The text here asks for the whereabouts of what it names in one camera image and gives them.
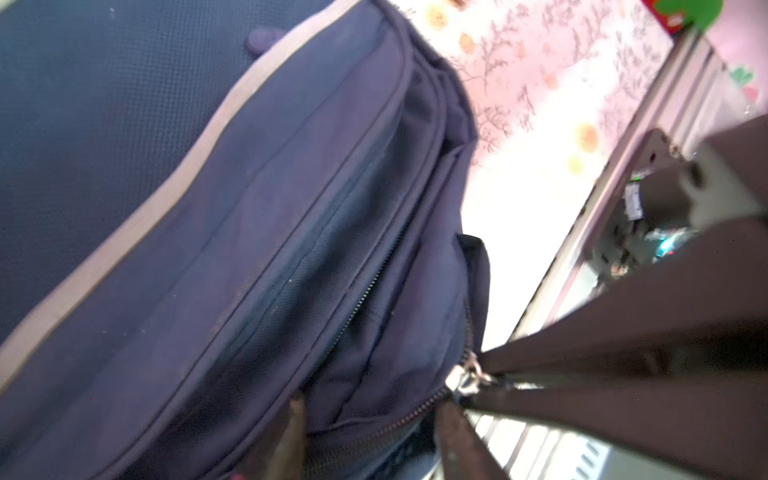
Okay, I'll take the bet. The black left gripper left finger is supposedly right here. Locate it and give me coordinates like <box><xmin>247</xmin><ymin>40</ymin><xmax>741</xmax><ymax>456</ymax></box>
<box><xmin>239</xmin><ymin>392</ymin><xmax>308</xmax><ymax>480</ymax></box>

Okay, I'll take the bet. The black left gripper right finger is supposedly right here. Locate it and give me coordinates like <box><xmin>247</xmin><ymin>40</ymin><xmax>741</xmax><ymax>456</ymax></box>
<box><xmin>436</xmin><ymin>401</ymin><xmax>508</xmax><ymax>480</ymax></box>

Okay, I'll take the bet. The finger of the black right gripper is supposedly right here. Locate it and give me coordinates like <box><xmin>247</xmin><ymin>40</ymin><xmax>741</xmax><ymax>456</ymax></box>
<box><xmin>479</xmin><ymin>218</ymin><xmax>767</xmax><ymax>375</ymax></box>
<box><xmin>464</xmin><ymin>374</ymin><xmax>767</xmax><ymax>479</ymax></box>

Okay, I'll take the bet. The navy blue student backpack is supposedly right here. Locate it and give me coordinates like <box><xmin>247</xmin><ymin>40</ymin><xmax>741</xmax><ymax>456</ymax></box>
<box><xmin>1</xmin><ymin>1</ymin><xmax>489</xmax><ymax>479</ymax></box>

